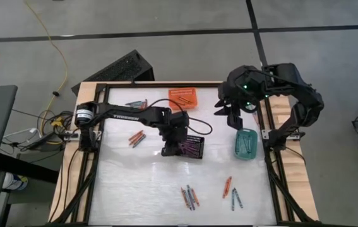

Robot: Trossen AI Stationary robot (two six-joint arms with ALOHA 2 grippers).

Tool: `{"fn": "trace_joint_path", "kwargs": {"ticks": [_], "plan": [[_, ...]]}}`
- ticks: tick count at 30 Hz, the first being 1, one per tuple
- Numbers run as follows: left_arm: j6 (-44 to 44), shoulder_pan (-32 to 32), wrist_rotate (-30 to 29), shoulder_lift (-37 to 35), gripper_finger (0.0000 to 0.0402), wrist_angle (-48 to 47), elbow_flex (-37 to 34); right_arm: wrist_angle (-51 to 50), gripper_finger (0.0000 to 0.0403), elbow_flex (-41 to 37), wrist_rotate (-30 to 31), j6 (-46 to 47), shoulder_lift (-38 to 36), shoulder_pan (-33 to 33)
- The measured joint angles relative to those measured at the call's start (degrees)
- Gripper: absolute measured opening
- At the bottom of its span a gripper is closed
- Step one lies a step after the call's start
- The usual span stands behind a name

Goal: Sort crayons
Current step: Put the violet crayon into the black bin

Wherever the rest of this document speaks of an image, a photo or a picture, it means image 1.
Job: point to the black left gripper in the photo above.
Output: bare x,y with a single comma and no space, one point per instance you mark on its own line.
175,126

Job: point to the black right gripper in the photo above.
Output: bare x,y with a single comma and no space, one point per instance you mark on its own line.
235,85

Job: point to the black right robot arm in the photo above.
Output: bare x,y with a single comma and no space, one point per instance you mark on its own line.
308,104

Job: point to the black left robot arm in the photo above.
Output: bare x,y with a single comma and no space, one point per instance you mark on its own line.
125,115

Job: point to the black plastic basket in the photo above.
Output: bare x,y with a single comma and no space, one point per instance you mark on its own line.
201,140

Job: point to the orange plastic basket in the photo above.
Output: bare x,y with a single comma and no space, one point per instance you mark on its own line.
191,93

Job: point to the teal plastic bin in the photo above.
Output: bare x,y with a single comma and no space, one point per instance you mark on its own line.
252,154

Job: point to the white bucket with label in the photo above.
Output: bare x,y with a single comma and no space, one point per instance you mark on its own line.
14,182

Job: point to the black aluminium table frame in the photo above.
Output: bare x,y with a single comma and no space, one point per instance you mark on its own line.
197,84

